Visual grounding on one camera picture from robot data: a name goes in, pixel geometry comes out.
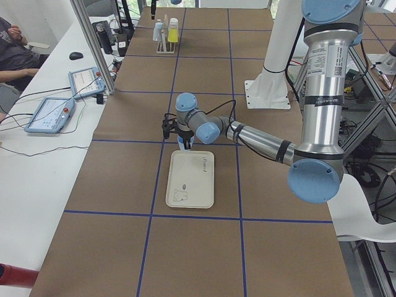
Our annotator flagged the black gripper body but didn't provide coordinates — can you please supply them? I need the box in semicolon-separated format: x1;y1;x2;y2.
177;128;194;142

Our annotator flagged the blue plastic cup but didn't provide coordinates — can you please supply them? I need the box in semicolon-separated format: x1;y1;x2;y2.
152;22;163;42
178;136;194;150

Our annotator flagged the yellow plastic cup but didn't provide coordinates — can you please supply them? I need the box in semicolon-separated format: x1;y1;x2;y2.
168;28;179;43

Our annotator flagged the cream plastic tray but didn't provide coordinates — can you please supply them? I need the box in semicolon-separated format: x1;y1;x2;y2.
165;150;215;209

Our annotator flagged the black computer mouse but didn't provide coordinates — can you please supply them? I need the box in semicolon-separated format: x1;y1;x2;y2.
69;51;84;61

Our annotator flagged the far blue teach pendant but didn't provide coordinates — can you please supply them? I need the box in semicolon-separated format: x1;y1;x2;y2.
68;67;106;100

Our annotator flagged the blue teach pendant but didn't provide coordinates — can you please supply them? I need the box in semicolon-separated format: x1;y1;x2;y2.
68;67;106;100
24;97;75;134

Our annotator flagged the near blue teach pendant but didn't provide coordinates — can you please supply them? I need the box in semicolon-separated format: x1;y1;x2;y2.
24;97;75;134

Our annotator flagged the seated person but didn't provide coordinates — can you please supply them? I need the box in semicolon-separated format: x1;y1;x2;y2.
0;17;47;123

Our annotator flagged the white chair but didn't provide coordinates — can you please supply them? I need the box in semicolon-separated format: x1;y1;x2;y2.
327;174;395;243

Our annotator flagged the red cylinder object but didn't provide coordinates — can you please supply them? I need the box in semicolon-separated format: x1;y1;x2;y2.
0;264;39;288

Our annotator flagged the white wire cup rack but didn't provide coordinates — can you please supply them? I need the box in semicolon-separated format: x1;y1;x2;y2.
156;14;177;54

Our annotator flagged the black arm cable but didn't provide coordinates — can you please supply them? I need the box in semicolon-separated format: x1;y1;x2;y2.
204;99;238;131

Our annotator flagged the aluminium frame post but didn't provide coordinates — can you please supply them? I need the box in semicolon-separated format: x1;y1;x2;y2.
70;0;115;94

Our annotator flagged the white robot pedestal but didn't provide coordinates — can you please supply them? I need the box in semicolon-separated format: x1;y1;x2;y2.
244;0;303;110

